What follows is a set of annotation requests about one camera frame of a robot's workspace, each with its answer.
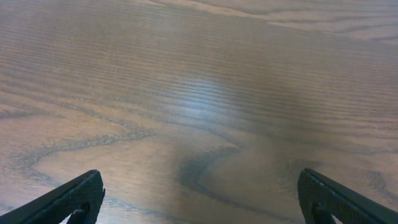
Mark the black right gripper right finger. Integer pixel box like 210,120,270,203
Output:
297,169,397,224

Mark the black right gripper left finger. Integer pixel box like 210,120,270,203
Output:
1,170,105,224

